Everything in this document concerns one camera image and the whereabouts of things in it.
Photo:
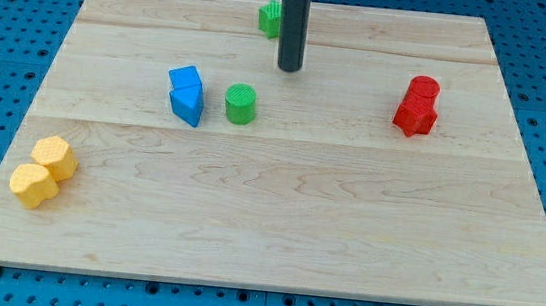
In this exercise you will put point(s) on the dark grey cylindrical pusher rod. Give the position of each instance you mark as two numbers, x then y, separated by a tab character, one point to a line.
292	36

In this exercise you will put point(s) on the green cylinder block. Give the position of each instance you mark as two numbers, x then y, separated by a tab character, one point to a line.
240	104

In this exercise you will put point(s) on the green star block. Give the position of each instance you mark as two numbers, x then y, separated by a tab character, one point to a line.
269	17

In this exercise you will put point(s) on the blue cube block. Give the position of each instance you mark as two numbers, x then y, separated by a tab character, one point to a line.
183	77

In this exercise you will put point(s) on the blue triangle block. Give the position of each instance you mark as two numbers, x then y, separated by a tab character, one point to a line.
187	104

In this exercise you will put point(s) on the red cylinder block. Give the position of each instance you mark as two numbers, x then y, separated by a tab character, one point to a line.
424	86

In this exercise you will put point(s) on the light wooden board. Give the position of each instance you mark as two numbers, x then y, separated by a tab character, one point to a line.
321	194

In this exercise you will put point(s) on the yellow hexagon block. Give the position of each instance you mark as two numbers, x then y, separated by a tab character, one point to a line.
57	156

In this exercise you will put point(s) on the yellow heart block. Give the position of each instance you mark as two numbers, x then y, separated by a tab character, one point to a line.
32	184

